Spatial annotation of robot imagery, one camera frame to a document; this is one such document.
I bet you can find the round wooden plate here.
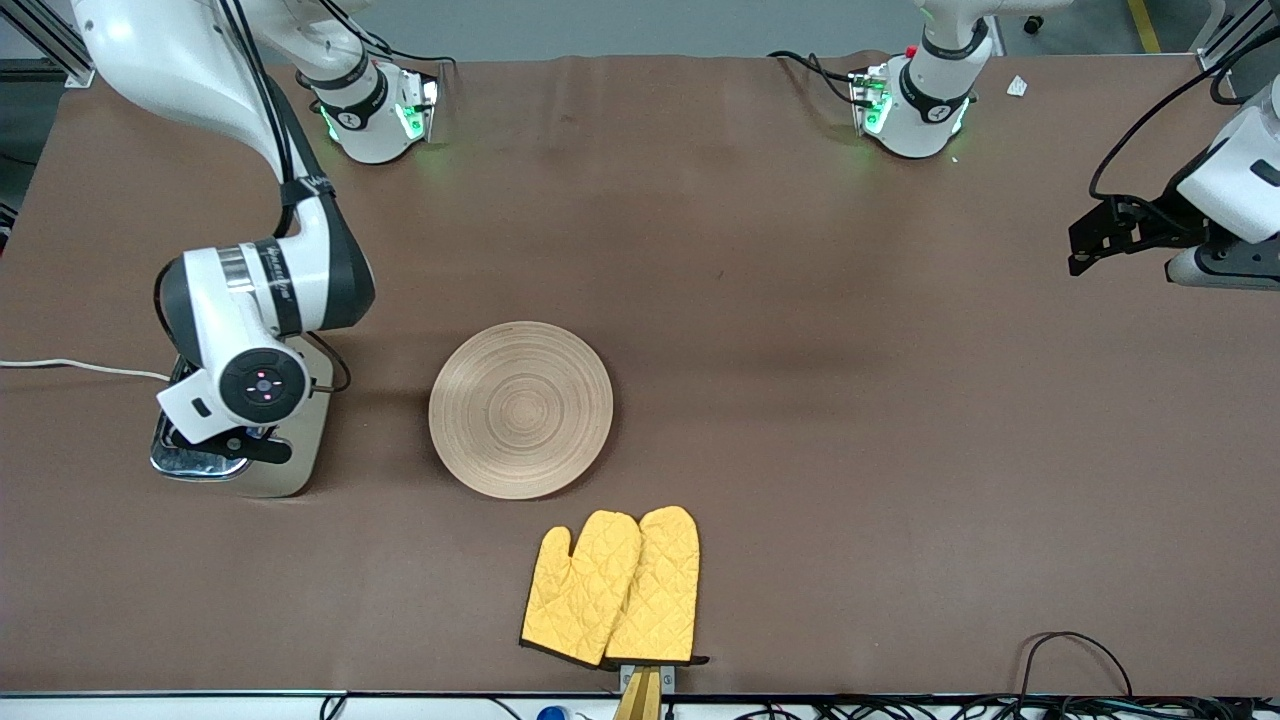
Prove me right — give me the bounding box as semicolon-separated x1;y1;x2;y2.
429;320;614;501

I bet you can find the cream and chrome toaster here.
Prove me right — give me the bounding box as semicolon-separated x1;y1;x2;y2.
150;340;334;499

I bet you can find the base connector box green light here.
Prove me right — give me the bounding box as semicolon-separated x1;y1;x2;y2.
395;70;441;143
850;65;893;137

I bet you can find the brown table cover cloth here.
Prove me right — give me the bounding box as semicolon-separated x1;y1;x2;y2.
0;50;1280;696

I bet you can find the yellow quilted oven mitt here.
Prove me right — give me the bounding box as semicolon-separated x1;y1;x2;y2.
603;505;709;668
520;510;643;668

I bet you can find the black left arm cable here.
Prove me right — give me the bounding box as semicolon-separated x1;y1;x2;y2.
1090;25;1280;201

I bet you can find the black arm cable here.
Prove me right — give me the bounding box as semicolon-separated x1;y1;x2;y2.
1090;25;1280;201
215;0;351;393

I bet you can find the aluminium frame profile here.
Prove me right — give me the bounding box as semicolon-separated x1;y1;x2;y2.
1195;0;1280;76
0;0;101;89

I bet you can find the black base power cable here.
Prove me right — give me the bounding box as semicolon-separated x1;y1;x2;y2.
768;50;866;106
360;38;456;73

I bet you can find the black looped cable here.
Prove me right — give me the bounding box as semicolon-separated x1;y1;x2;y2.
1018;632;1136;701

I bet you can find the black cable tangle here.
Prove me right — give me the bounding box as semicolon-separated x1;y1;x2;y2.
740;695;1280;720

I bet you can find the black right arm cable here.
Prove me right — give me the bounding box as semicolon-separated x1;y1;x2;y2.
215;0;351;393

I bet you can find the white toaster power cord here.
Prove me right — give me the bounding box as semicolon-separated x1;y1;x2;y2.
0;358;171;383

